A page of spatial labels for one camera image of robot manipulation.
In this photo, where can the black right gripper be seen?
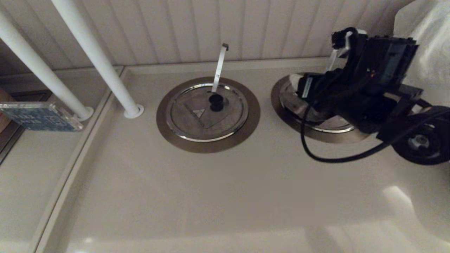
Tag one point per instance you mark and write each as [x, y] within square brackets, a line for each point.
[334, 91]

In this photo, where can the steel lid with black knob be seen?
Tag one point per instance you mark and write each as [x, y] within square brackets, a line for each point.
[288, 102]
[197, 123]

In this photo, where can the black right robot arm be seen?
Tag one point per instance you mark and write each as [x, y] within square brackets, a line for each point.
[422, 140]

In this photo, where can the white cloth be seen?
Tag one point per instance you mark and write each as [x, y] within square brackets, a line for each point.
[432, 52]

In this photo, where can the white pole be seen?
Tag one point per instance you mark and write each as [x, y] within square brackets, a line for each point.
[35, 66]
[95, 56]

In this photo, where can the clear acrylic sign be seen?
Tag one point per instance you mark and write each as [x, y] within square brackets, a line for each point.
[38, 117]

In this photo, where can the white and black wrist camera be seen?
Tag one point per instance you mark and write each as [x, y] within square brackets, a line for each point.
[351, 40]

